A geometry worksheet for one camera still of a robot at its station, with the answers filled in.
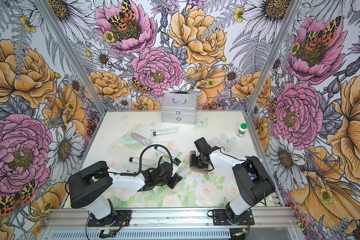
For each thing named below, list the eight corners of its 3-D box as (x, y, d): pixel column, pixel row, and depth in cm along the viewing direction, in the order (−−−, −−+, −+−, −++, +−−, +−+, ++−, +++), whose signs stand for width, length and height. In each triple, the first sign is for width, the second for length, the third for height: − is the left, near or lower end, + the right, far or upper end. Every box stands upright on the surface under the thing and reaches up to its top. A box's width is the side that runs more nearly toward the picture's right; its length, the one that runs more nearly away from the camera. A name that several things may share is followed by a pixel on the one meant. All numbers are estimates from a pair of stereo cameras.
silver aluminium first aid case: (162, 124, 116) (159, 108, 104) (164, 108, 128) (162, 92, 115) (196, 124, 116) (198, 108, 104) (195, 108, 128) (196, 92, 116)
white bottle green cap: (235, 136, 109) (239, 127, 102) (237, 130, 112) (240, 121, 105) (242, 138, 107) (246, 130, 100) (243, 132, 111) (247, 124, 104)
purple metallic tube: (129, 138, 108) (128, 135, 106) (133, 134, 110) (132, 132, 108) (149, 147, 103) (148, 145, 101) (152, 143, 105) (151, 140, 103)
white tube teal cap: (153, 136, 109) (152, 134, 107) (152, 132, 111) (152, 131, 109) (177, 131, 111) (177, 129, 110) (176, 128, 113) (176, 126, 112)
